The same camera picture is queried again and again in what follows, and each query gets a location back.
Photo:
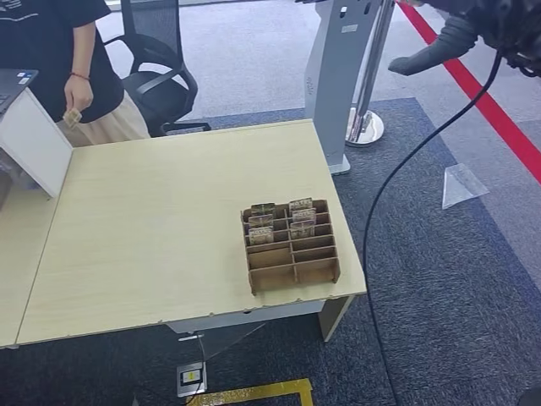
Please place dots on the person's left hand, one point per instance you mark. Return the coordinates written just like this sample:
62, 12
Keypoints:
78, 92

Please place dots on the person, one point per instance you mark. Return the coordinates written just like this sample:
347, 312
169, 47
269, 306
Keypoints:
42, 45

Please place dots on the clear acrylic sheet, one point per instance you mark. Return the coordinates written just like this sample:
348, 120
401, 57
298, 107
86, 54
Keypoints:
228, 342
462, 188

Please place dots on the red barrier band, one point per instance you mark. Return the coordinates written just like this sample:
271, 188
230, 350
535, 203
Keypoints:
499, 115

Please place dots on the silver floor outlet box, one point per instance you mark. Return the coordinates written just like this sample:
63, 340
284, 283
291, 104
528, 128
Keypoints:
191, 380

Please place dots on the patterned card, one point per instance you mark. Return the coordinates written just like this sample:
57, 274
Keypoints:
302, 230
260, 235
304, 215
72, 119
300, 204
262, 209
260, 221

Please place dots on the person's left forearm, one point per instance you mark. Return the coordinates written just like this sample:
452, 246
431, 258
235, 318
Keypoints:
82, 50

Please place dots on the black office chair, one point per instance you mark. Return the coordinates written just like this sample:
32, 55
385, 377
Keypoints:
156, 84

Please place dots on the wooden card holder tray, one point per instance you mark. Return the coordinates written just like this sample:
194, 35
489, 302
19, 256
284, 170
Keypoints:
275, 274

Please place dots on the dark laptop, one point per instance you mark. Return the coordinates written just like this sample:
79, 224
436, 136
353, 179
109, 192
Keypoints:
13, 81

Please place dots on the grey kiosk pillar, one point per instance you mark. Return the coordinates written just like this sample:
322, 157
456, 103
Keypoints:
333, 84

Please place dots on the white box stand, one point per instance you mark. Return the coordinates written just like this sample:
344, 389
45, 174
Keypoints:
38, 145

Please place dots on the grey desk crossbar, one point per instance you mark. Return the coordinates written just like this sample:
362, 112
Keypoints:
245, 319

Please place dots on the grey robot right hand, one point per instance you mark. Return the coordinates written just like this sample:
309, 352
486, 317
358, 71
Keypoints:
456, 36

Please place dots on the chrome stanchion post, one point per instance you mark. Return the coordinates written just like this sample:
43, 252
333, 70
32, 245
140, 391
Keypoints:
365, 129

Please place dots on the beige desk leg panel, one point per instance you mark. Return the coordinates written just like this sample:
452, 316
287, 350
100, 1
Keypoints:
332, 319

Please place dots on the yellow floor tape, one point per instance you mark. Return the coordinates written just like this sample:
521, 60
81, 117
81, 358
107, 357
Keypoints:
253, 392

